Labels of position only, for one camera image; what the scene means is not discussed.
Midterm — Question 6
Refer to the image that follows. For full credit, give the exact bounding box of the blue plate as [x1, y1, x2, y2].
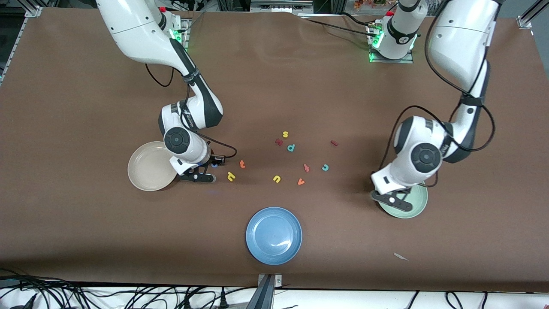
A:
[246, 207, 303, 265]

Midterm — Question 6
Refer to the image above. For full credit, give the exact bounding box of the brown paper table cover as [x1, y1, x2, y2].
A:
[0, 8, 549, 293]

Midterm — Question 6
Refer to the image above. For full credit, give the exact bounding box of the pale green plate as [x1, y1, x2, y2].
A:
[377, 182, 428, 219]

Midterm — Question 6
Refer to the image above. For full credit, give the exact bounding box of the beige brown plate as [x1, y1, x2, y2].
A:
[128, 141, 178, 191]

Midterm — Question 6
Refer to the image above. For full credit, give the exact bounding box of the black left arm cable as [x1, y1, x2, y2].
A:
[380, 0, 497, 189]

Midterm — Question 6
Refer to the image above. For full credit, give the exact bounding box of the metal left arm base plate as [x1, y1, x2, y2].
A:
[368, 24, 414, 64]

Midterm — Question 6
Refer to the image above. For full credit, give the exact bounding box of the aluminium frame profile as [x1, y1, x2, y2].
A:
[517, 0, 549, 30]

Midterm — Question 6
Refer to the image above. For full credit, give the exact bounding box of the black cable on table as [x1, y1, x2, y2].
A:
[300, 13, 379, 38]

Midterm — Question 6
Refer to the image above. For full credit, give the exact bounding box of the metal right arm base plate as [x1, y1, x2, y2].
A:
[169, 17, 190, 58]

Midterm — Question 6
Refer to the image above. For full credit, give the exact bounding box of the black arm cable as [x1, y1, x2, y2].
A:
[145, 64, 238, 160]
[380, 0, 497, 189]

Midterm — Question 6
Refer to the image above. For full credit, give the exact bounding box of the metal table edge bracket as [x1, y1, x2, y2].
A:
[245, 273, 283, 309]

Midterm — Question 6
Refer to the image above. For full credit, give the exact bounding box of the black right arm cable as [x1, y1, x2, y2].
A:
[145, 64, 238, 160]

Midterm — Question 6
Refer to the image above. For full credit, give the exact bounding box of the grey electronics box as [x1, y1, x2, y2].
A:
[250, 0, 314, 13]

